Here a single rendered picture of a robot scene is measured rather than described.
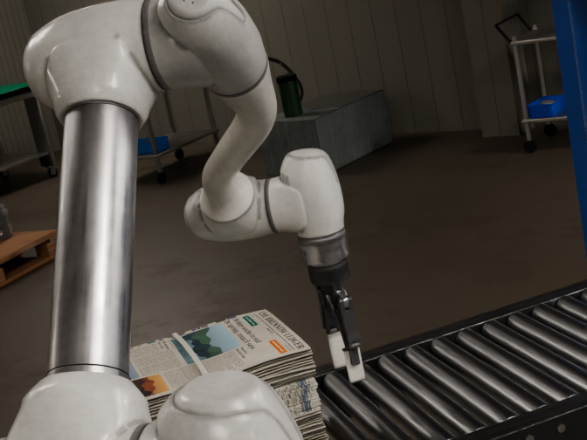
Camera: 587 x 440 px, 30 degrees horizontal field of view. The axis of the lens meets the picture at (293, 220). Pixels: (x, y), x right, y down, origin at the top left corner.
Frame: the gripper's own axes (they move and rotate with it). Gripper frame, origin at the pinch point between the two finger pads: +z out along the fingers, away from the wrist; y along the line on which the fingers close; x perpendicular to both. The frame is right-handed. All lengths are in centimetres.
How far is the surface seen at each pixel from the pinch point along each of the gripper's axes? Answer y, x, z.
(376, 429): 3.4, 2.1, 13.9
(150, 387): 8.7, -38.1, -10.2
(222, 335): -5.8, -21.2, -10.1
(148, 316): -346, 7, 92
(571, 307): -21, 61, 14
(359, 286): -296, 104, 92
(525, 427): 23.0, 23.3, 13.0
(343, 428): 0.1, -3.4, 13.2
